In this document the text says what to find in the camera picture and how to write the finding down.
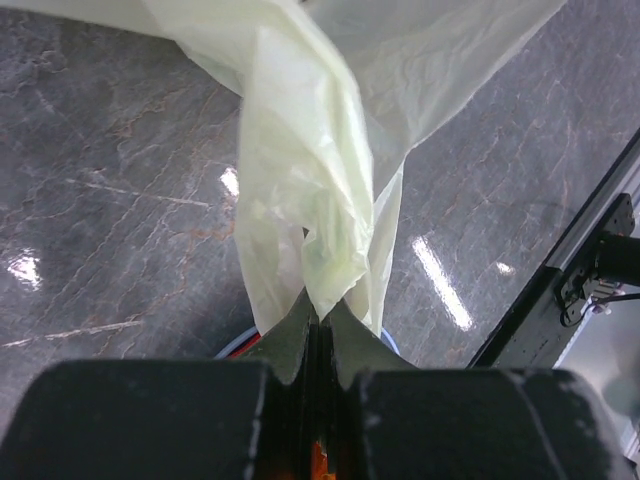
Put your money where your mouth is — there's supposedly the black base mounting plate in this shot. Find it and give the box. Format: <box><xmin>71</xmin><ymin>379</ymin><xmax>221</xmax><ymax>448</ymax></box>
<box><xmin>468</xmin><ymin>266</ymin><xmax>597</xmax><ymax>368</ymax></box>

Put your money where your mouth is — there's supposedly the pale green plastic bag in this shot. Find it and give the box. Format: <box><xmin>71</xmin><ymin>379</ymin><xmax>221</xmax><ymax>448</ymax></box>
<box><xmin>139</xmin><ymin>0</ymin><xmax>569</xmax><ymax>336</ymax></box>

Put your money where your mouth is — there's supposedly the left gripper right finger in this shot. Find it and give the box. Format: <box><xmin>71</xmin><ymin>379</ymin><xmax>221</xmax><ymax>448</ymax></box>
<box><xmin>321</xmin><ymin>300</ymin><xmax>415</xmax><ymax>390</ymax></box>

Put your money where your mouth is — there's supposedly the blue plastic plate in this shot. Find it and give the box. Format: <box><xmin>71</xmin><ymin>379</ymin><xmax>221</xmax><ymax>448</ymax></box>
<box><xmin>214</xmin><ymin>327</ymin><xmax>400</xmax><ymax>360</ymax></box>

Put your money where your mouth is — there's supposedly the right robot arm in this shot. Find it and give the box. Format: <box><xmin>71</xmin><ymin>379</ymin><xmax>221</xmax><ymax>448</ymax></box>
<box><xmin>555</xmin><ymin>193</ymin><xmax>639</xmax><ymax>328</ymax></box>

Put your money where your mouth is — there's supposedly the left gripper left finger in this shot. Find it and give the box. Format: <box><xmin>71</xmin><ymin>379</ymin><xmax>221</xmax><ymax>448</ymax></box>
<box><xmin>239</xmin><ymin>289</ymin><xmax>319</xmax><ymax>385</ymax></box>

